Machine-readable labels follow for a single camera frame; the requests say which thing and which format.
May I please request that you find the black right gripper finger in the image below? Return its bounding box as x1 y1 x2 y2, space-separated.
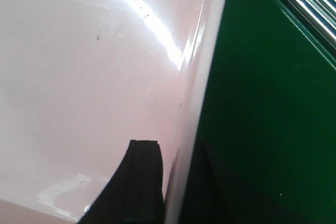
79 140 165 223

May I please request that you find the pink plastic bin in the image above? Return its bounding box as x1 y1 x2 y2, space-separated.
1 0 225 223

